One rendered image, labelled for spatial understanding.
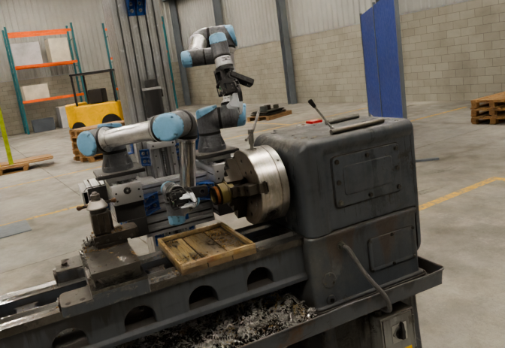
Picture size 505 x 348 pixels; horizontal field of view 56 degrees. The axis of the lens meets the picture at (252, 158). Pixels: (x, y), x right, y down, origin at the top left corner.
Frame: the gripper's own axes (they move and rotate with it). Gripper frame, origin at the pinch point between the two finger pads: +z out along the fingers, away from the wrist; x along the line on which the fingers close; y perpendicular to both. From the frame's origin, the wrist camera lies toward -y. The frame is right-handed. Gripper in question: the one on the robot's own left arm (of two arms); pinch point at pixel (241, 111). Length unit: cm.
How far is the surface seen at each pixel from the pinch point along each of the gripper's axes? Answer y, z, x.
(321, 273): -12, 74, 8
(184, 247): 36, 49, -10
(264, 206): 6.4, 41.8, 12.8
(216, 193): 21.3, 32.0, 4.0
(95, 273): 72, 49, 15
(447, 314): -114, 130, -49
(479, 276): -165, 123, -69
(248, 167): 7.4, 25.3, 9.0
